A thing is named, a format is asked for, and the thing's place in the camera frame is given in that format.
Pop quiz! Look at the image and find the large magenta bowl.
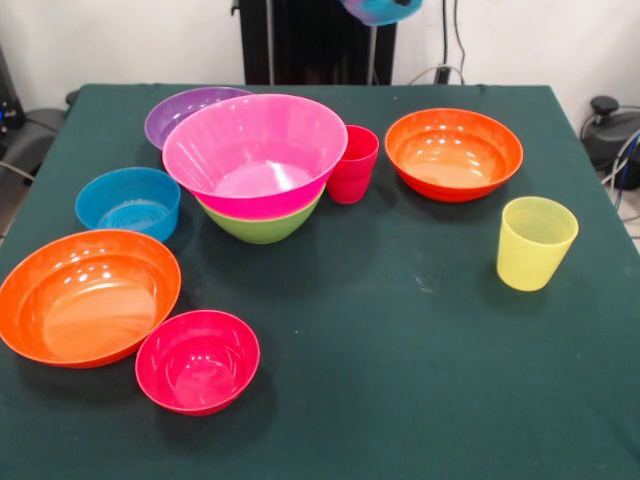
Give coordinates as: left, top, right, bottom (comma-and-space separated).
161, 93, 349, 221

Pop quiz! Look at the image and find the yellow cup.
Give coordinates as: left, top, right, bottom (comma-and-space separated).
496, 196, 580, 292

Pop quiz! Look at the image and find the small cyan bowl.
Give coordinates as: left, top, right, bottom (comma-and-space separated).
338, 0, 426, 27

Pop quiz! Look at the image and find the green bowl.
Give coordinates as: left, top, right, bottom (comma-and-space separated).
194, 189, 326, 245

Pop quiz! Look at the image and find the red cup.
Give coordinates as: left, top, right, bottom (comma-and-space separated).
325, 124, 380, 205

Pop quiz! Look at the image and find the orange bowl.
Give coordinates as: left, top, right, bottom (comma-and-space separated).
384, 107, 525, 203
0, 229, 183, 370

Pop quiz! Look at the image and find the small crimson bowl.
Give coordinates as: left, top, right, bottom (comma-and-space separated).
134, 309, 261, 417

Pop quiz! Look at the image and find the dark green table cloth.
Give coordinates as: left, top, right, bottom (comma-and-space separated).
0, 82, 640, 480

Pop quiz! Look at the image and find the purple bowl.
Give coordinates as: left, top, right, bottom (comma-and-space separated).
143, 85, 254, 152

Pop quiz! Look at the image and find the straight-sided blue bowl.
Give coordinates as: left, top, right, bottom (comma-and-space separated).
74, 166, 182, 244

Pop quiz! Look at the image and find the black computer box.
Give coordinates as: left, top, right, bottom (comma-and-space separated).
0, 42, 25, 136

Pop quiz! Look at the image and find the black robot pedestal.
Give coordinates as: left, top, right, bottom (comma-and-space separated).
230, 0, 407, 86

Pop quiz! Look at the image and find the white cable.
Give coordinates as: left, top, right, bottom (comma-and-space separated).
407, 0, 469, 87

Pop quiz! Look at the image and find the black pedestal foot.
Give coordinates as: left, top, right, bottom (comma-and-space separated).
578, 95, 640, 169
14, 105, 69, 174

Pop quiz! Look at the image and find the tangle of cables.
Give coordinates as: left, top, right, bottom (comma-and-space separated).
599, 127, 640, 201

